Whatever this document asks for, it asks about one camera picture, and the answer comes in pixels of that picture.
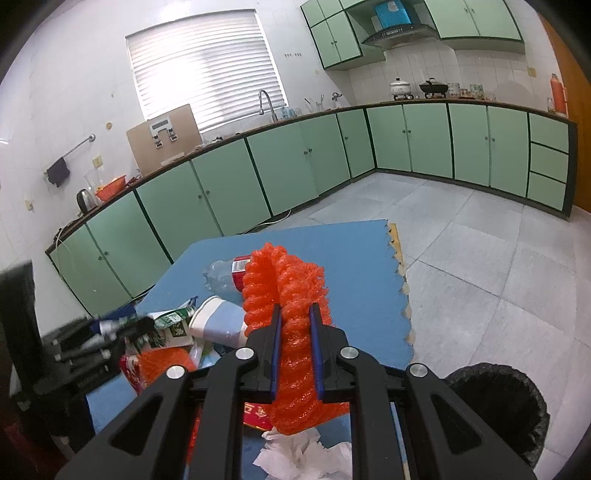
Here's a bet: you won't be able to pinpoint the black trash bin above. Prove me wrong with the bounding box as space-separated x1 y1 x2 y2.
445 362 551 468

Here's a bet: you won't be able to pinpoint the green cabinets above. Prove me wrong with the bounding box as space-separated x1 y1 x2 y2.
47 100 578 316
301 0 525 70

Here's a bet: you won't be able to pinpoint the cardboard box on counter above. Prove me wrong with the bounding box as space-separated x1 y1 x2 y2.
126 104 202 176

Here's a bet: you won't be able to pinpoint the orange basin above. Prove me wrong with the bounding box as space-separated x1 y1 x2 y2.
95 175 126 202

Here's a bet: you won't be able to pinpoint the wall towel bar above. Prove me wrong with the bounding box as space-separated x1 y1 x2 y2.
52 134 96 165

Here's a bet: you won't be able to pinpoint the dark hanging towel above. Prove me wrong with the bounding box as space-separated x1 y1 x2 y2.
46 157 70 188

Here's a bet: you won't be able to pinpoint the orange foam fruit net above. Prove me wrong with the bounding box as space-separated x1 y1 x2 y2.
242 243 349 435

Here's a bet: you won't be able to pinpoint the range hood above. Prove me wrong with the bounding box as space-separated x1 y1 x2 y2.
363 24 440 50

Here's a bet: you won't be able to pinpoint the white blue paper cup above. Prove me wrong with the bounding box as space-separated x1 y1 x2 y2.
188 296 246 348

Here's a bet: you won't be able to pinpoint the crushed red soda can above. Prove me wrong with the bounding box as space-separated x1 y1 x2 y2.
119 354 145 395

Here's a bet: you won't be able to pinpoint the blue box above hood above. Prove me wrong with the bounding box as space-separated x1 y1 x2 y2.
374 0 412 29

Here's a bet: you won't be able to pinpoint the white pot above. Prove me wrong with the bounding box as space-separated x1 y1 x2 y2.
390 77 414 101

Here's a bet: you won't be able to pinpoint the orange thermos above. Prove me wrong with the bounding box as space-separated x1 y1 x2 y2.
550 73 568 116

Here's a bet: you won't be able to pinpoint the clear plastic bottle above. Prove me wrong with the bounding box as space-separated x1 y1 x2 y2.
204 255 252 295

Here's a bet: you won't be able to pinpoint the blue felt table mat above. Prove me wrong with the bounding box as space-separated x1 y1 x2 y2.
86 219 416 480

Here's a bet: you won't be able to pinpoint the steel kettle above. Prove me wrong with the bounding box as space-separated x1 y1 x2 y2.
76 189 98 215

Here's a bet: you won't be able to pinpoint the green white milk carton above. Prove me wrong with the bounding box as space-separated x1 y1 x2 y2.
125 297 197 355

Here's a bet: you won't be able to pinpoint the chrome faucet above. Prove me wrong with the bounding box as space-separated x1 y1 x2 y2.
259 89 279 123

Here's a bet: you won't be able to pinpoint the white tissue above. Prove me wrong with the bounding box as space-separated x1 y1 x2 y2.
252 428 353 479

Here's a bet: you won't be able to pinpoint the wooden door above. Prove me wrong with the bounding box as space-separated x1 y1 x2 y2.
537 13 591 214

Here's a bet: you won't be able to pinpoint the red gold paper bag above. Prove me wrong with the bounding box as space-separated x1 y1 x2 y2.
185 402 273 465

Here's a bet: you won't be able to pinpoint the white window blinds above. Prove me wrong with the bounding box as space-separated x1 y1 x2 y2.
126 9 287 131

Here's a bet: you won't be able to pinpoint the green lower cabinets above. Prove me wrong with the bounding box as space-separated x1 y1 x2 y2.
47 100 578 316

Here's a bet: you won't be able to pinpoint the green upper cabinets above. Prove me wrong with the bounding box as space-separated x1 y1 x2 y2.
301 0 525 70

